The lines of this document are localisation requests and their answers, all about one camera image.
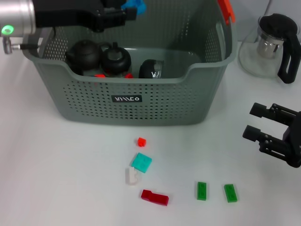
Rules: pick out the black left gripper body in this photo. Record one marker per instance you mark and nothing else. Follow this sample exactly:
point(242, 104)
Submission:
point(65, 13)

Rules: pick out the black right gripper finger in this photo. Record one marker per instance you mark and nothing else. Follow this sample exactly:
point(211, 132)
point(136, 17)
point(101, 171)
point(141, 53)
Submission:
point(268, 143)
point(272, 113)

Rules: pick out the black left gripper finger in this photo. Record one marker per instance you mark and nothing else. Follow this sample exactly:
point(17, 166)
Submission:
point(114, 2)
point(115, 16)

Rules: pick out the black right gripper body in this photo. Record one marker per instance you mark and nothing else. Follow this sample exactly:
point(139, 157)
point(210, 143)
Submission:
point(295, 141)

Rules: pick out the blue square brick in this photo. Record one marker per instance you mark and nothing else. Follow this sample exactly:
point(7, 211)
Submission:
point(140, 5)

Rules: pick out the glass teacup with black holder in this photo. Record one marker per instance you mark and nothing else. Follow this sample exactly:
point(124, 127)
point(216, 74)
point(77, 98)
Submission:
point(116, 61)
point(148, 69)

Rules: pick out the bright red slope brick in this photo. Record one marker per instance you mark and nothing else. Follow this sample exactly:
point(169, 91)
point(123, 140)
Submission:
point(100, 76)

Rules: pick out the dark red long brick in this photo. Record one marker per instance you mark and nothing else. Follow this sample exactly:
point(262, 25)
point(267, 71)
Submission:
point(156, 198)

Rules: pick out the teal square brick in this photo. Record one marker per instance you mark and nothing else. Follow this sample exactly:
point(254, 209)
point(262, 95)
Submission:
point(141, 163)

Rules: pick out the white narrow brick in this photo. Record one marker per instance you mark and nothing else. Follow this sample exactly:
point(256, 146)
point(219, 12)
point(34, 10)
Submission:
point(130, 177)

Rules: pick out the gray perforated storage bin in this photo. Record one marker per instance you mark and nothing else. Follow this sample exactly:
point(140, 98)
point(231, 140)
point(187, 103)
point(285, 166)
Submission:
point(164, 101)

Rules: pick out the black ceramic teapot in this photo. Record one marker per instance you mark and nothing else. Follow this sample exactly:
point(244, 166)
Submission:
point(82, 55)

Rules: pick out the green rectangular brick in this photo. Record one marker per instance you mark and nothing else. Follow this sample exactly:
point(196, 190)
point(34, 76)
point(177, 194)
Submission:
point(231, 193)
point(202, 190)

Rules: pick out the glass pitcher with black lid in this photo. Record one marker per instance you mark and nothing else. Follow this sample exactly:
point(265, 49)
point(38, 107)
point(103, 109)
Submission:
point(277, 26)

